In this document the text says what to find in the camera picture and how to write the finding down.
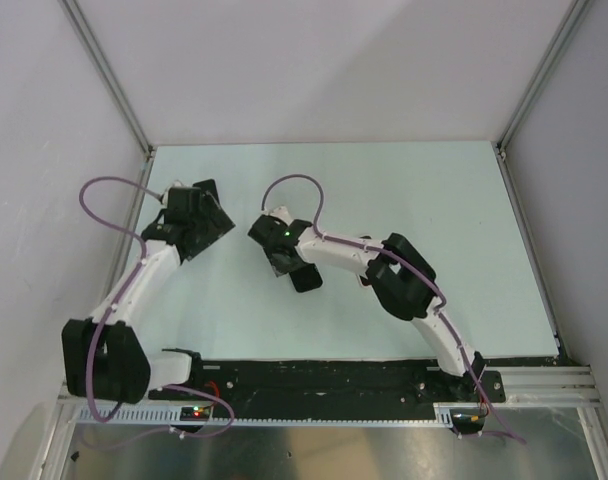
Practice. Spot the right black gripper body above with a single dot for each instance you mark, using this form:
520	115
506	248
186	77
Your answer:
280	266

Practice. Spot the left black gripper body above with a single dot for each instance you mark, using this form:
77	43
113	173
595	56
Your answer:
208	229

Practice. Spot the small black phone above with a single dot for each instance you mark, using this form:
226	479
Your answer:
208	186

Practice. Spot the black phone case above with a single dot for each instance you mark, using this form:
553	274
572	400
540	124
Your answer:
306	279

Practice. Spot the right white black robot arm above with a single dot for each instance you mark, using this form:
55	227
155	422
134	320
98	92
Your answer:
401	279

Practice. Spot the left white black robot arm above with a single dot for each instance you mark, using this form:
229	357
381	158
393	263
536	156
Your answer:
104	358

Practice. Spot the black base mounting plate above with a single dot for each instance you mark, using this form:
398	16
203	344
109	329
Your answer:
388	407

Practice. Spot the left controller board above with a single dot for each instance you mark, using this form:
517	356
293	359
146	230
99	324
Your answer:
195	413

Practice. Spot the controller board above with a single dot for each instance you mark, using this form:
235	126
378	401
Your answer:
467	423
195	413

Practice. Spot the right controller board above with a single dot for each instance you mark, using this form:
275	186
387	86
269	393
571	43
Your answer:
467	423

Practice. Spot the left aluminium corner post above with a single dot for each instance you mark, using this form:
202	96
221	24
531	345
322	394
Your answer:
96	53

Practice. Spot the aluminium corner post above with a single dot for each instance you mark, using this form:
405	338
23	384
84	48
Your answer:
96	53
545	69

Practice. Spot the aluminium front frame rail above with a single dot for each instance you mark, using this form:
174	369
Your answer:
544	382

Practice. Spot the right aluminium corner post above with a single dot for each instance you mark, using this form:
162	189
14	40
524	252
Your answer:
545	69

